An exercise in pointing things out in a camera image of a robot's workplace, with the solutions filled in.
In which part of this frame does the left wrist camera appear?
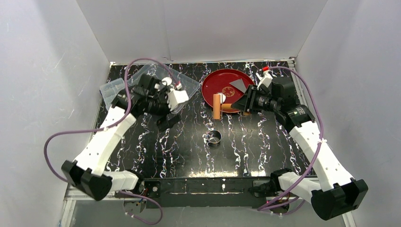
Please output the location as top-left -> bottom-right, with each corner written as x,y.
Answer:
167,82 -> 189,113

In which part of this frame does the red round tray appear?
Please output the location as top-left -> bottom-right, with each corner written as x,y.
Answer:
201,69 -> 255,107

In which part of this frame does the metal ring cutter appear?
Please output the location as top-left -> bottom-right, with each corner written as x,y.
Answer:
206,130 -> 222,147

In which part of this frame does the white dough piece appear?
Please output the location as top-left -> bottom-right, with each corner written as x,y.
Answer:
219,93 -> 226,104

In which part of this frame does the clear plastic tray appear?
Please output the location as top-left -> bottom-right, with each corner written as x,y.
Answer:
128,64 -> 200,114

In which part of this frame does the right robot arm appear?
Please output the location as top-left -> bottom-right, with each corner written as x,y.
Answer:
231,78 -> 368,220

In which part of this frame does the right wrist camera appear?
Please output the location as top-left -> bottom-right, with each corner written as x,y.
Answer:
256,66 -> 272,92

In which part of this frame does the wooden double-ended rolling pin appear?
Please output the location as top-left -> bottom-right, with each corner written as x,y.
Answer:
212,93 -> 236,120

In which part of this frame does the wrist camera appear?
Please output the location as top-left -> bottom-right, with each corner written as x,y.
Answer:
167,82 -> 189,113
256,66 -> 272,92

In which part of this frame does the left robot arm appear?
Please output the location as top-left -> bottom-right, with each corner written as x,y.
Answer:
61,74 -> 189,201

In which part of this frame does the round dough wrapper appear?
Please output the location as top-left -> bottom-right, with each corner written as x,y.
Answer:
161,77 -> 173,86

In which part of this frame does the aluminium frame rail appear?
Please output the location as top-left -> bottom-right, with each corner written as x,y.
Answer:
59,178 -> 356,227

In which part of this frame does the clear plastic compartment box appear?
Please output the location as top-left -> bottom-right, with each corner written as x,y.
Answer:
99,78 -> 125,110

